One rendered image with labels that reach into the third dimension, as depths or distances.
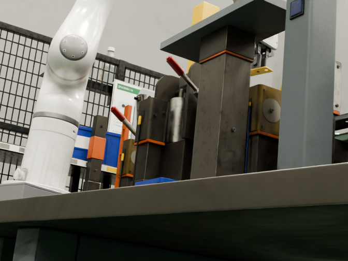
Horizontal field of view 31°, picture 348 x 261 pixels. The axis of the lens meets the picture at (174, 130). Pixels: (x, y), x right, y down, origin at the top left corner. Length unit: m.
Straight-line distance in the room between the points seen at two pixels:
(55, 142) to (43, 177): 0.09
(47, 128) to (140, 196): 0.81
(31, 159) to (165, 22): 3.94
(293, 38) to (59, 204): 0.53
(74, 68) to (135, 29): 3.59
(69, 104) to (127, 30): 3.54
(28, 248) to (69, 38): 0.68
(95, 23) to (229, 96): 0.51
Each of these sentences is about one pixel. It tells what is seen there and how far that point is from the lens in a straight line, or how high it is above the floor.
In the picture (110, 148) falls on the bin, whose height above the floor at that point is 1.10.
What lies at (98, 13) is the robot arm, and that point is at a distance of 1.71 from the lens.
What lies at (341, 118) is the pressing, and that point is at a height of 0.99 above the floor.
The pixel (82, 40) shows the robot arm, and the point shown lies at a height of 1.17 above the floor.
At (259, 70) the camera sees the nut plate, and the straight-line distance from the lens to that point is 1.82.
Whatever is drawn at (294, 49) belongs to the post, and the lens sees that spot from 1.17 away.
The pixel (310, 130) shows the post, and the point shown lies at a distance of 1.10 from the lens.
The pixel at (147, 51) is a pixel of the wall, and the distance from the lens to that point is 5.20.
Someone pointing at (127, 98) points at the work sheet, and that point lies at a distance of 2.70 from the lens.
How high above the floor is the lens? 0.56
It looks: 15 degrees up
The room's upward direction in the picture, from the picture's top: 6 degrees clockwise
